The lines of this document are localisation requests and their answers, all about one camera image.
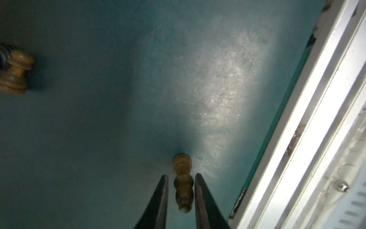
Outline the brown piece front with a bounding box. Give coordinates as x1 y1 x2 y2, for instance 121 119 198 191
173 154 194 213

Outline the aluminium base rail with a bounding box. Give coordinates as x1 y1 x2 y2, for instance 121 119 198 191
229 1 366 229

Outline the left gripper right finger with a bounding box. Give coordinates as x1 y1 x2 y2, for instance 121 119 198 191
194 173 230 229

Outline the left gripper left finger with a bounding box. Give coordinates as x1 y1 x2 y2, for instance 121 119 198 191
134 175 169 229

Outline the black pawn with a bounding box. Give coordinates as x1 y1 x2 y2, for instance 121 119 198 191
0 43 12 72

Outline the brown pawn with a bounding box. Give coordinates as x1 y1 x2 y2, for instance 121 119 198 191
1 50 35 94

